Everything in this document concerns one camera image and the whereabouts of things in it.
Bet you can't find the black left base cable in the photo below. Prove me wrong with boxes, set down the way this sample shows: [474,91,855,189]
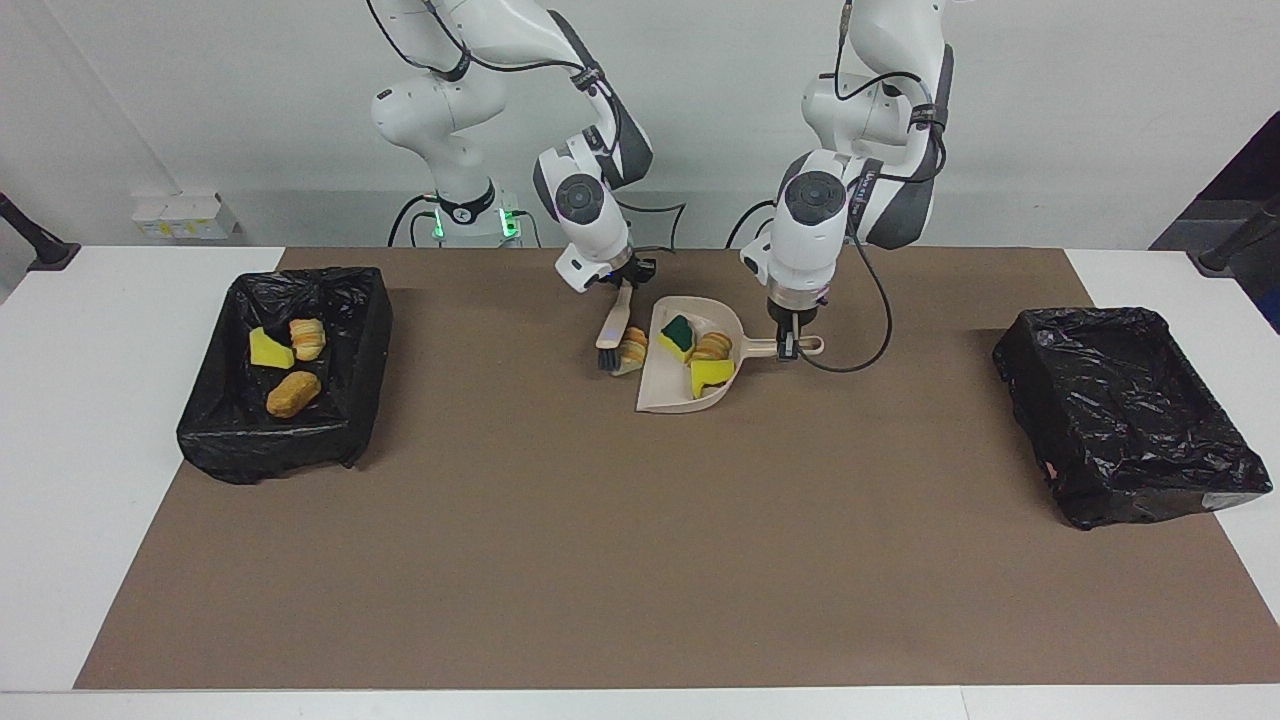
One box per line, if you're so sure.
[726,196,793,249]

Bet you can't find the yellow sponge wedge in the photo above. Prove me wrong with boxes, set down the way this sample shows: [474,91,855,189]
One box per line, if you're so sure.
[248,327,297,372]

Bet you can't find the notched yellow sponge piece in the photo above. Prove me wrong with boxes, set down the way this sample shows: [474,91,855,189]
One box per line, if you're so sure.
[688,357,738,401]

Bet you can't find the green and yellow sponge piece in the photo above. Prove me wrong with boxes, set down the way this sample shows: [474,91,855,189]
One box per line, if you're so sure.
[657,313,699,366]

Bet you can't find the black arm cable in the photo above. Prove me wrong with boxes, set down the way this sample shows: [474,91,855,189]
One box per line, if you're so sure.
[612,195,688,253]
[798,0,953,375]

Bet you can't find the bin with knotted black bag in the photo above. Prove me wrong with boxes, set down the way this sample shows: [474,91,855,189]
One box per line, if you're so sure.
[177,265,394,486]

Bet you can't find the black stand foot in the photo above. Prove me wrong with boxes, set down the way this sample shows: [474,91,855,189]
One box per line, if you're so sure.
[1187,195,1280,278]
[0,192,82,272]

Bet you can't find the beige plastic dustpan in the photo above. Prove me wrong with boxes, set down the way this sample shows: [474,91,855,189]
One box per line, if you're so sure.
[636,295,827,416]

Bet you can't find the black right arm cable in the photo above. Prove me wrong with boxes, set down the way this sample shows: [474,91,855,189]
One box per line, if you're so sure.
[612,195,688,253]

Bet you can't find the black right base cable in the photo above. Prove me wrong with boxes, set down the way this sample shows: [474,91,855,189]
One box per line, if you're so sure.
[387,193,441,249]

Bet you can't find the brown table mat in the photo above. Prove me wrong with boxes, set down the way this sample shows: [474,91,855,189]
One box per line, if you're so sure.
[75,247,1280,691]

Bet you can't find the pale cream bread chunk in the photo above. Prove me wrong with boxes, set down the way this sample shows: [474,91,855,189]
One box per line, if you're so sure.
[614,326,650,378]

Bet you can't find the brown bread roll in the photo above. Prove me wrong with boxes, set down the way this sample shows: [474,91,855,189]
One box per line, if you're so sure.
[265,370,323,418]

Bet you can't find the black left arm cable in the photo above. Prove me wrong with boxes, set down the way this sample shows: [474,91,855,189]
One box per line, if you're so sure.
[798,0,953,375]

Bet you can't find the black base cable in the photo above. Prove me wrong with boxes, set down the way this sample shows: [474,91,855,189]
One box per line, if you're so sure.
[387,193,441,249]
[726,196,793,249]

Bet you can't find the beige hand brush black bristles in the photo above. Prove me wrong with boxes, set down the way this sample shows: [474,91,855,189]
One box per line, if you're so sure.
[595,283,636,375]

